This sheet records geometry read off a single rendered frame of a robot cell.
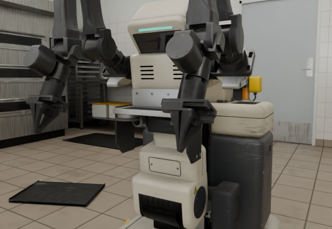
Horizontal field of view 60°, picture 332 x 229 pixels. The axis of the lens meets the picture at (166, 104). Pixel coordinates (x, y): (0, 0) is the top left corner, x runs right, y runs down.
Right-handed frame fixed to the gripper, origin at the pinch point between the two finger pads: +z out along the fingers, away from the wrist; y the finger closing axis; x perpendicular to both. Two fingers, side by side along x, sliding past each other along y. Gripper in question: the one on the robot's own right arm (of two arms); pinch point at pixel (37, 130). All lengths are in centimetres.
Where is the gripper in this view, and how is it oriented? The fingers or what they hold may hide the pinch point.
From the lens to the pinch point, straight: 85.8
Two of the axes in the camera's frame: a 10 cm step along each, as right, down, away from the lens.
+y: 8.7, 0.5, -4.9
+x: 4.4, 3.7, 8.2
